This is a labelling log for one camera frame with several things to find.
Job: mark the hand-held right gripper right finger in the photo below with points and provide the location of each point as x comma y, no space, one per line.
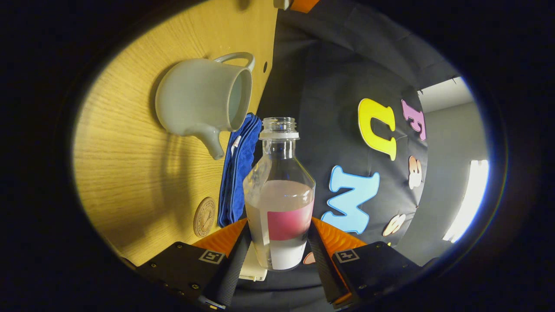
321,268

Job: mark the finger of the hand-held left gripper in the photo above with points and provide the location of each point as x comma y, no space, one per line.
303,4

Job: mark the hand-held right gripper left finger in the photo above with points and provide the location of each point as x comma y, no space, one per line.
232,268

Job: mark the round wooden coaster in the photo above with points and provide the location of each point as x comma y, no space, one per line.
204,216

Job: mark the clear plastic water bottle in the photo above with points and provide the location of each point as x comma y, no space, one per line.
279,203

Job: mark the white ceramic teacup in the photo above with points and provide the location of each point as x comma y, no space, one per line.
195,99

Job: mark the black backdrop cloth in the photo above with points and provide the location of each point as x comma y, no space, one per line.
329,78

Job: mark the blue folded towel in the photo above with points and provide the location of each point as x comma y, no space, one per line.
238,173

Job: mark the long ceiling light panel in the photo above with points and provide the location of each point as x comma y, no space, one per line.
470,195

